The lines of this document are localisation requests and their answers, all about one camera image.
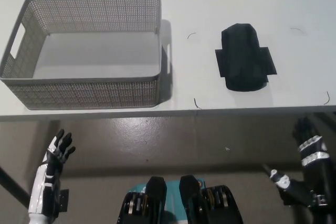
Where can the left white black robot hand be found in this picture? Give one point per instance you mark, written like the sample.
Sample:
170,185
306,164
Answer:
48,171

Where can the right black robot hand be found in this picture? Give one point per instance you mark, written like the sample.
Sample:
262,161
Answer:
296,191

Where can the black fabric pencil case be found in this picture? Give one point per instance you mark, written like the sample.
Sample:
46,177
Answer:
241,58

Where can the black table leg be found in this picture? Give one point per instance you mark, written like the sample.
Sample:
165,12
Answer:
13,183

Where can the grey perforated plastic basket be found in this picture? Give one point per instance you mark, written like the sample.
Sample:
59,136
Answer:
78,90

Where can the black teal robot body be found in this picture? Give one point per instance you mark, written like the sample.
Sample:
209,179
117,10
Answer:
155,203

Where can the black flat square mat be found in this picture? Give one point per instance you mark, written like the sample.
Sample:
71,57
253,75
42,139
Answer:
269,62

